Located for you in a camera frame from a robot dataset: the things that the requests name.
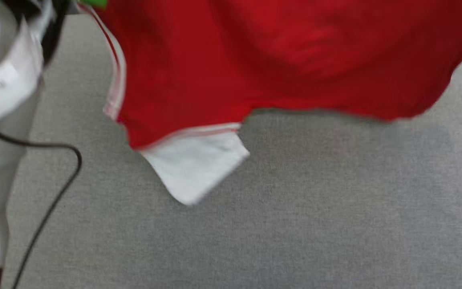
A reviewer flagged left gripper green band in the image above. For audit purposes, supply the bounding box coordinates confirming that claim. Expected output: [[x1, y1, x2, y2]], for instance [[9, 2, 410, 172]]
[[77, 0, 108, 9]]

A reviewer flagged red and white shirt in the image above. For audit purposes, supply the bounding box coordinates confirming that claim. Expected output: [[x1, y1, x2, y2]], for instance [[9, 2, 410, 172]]
[[77, 0, 462, 206]]

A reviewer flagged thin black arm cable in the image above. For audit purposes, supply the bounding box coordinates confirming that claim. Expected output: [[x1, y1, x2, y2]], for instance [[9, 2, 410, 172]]
[[0, 128, 82, 289]]

